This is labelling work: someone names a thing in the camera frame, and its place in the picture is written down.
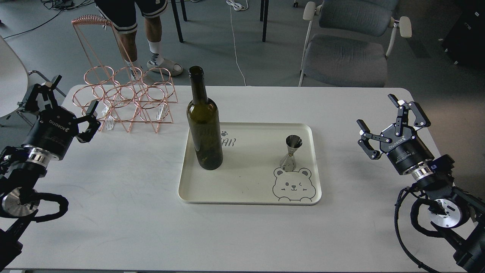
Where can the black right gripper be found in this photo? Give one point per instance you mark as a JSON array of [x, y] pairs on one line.
[[400, 141]]

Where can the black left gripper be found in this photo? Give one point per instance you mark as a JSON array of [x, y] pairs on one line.
[[56, 127]]

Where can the steel double jigger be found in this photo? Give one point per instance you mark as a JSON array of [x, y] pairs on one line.
[[288, 162]]

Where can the dark green wine bottle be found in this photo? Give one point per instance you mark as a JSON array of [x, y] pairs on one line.
[[203, 118]]

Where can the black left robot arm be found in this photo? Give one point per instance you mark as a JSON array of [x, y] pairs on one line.
[[21, 167]]

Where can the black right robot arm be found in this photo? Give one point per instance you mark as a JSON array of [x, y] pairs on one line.
[[441, 209]]

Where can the white round chair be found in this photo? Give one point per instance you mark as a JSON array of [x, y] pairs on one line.
[[14, 85]]

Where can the grey office chair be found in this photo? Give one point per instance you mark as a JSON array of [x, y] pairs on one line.
[[347, 62]]

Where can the black equipment case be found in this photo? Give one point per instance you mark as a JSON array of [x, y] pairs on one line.
[[465, 42]]

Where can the cream bear serving tray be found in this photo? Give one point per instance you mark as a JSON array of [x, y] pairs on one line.
[[250, 172]]

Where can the copper wire wine rack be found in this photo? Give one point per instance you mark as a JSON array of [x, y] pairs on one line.
[[126, 95]]

